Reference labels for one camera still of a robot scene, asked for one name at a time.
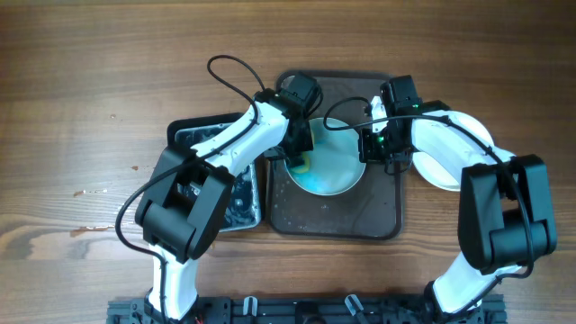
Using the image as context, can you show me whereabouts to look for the green yellow sponge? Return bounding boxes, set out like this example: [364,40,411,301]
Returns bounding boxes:
[289,152,311,174]

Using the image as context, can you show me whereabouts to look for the white plate top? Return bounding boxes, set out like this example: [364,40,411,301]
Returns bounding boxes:
[286,118,365,196]

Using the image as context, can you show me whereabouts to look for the white plate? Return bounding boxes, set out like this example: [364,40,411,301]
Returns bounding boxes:
[412,112,494,192]
[286,118,365,196]

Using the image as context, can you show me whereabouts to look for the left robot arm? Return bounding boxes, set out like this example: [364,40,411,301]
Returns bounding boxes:
[135,74,321,323]

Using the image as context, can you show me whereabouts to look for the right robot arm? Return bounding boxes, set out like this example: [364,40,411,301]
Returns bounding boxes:
[359,76,557,321]

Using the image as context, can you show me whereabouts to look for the brown plastic tray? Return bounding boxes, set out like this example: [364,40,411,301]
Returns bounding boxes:
[265,70,404,241]

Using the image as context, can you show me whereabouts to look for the black water basin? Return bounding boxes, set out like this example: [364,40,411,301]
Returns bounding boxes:
[166,112,262,232]

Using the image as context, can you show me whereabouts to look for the black right cable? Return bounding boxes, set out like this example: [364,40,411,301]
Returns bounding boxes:
[321,95,536,311]

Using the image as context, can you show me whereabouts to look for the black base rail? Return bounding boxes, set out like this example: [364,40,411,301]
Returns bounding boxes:
[106,294,508,324]

